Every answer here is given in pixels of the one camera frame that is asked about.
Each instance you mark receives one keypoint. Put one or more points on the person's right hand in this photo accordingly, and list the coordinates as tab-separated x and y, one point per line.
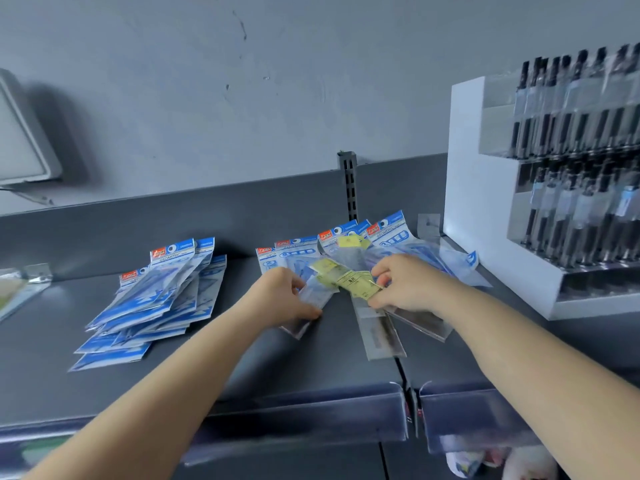
420	287

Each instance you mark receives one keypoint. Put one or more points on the person's left hand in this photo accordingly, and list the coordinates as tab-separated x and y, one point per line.
280	299

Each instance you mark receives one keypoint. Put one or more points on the clear straight ruler packet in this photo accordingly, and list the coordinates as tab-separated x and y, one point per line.
350	282
320	294

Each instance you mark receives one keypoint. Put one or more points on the pile of mixed packaged rulers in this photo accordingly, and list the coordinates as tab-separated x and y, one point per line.
390	234

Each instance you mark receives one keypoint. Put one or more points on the pile of blue set-square packets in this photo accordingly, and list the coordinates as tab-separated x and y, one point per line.
155	299

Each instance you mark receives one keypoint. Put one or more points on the pile of clear rulers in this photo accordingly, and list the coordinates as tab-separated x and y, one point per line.
20	289

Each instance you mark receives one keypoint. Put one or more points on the person's left forearm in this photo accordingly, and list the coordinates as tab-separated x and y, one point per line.
150	409

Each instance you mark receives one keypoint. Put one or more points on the person's right forearm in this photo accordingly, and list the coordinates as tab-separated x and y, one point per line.
550	369

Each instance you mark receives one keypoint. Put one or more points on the white tiered pen display stand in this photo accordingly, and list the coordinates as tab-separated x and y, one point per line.
475	194

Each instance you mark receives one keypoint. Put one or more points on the grey shelf back panel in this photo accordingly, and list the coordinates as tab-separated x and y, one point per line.
150	229

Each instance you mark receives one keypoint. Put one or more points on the rows of black gel pens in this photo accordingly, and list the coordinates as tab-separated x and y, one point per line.
570	204

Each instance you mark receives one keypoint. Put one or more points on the grey slotted shelf post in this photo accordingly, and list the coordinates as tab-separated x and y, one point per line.
350	189

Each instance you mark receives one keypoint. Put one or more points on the white wall router box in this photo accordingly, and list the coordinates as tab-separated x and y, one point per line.
20	139

